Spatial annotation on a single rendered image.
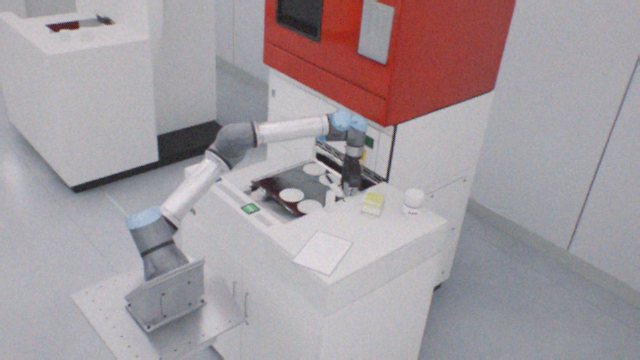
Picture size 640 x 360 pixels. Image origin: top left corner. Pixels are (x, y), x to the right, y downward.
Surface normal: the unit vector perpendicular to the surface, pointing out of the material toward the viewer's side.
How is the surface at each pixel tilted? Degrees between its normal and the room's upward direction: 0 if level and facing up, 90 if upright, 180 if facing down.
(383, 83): 90
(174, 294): 90
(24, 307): 0
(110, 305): 0
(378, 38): 90
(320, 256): 0
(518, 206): 90
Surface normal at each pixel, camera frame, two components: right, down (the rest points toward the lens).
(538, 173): -0.75, 0.29
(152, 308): 0.66, 0.44
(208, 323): 0.07, -0.85
